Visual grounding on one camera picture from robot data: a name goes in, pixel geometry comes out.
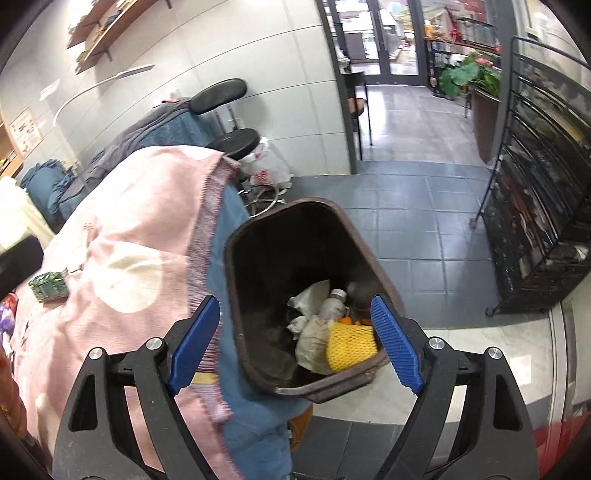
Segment green snack wrapper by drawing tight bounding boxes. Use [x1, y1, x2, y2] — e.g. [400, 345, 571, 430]
[28, 272, 69, 303]

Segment yellow foam fruit net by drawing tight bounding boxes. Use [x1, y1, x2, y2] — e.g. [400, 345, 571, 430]
[325, 322, 379, 373]

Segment small plastic bottle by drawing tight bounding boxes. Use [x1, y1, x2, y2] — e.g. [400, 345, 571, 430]
[318, 289, 349, 321]

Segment white paper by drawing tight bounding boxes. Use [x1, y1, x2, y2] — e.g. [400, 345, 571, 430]
[287, 280, 329, 339]

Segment brown paper bag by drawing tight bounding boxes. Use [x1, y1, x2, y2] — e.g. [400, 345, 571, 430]
[295, 316, 334, 375]

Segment dark brown trash bin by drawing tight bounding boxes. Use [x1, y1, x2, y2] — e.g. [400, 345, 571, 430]
[224, 198, 404, 404]

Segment pink polka dot bedspread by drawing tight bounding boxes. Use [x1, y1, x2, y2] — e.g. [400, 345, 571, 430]
[11, 146, 238, 463]

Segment black metal rack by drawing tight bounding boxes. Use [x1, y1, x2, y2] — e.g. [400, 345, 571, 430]
[476, 36, 590, 317]

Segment cream cloth over chair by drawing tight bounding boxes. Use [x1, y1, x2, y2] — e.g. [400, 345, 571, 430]
[0, 177, 54, 252]

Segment blue massage bed grey blanket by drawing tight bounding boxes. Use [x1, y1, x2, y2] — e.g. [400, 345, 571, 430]
[20, 98, 214, 233]

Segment white plastic bag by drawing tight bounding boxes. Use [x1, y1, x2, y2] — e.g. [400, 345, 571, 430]
[238, 137, 293, 190]

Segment black stool with backrest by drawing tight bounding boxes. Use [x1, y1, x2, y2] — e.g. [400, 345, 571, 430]
[189, 78, 260, 161]

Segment potted green plant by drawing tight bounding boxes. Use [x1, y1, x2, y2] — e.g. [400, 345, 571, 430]
[438, 50, 501, 164]

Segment white floor lamp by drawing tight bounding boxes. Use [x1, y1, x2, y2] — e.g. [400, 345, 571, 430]
[52, 64, 155, 126]

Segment wall poster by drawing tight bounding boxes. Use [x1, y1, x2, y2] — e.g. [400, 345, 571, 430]
[9, 108, 43, 159]

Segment wooden wall shelves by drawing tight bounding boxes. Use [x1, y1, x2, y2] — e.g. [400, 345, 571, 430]
[66, 0, 157, 75]

